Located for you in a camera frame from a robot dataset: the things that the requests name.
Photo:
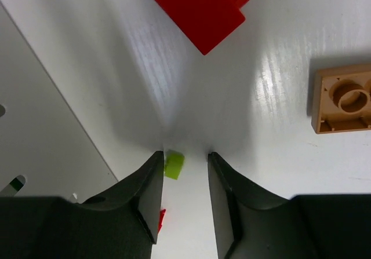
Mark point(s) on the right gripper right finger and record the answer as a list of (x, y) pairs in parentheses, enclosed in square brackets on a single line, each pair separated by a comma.
[(252, 222)]

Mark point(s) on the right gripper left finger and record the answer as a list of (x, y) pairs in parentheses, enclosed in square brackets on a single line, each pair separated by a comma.
[(120, 222)]

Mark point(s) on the tiny lime lego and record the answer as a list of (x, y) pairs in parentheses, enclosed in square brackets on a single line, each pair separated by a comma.
[(173, 165)]

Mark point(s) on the small red lego tile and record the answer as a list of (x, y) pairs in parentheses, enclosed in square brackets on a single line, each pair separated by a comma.
[(162, 214)]

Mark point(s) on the white two-compartment container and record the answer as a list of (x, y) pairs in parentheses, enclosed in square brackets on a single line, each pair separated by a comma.
[(42, 142)]

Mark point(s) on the red long lego brick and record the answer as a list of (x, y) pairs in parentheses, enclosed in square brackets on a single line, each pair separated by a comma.
[(205, 23)]

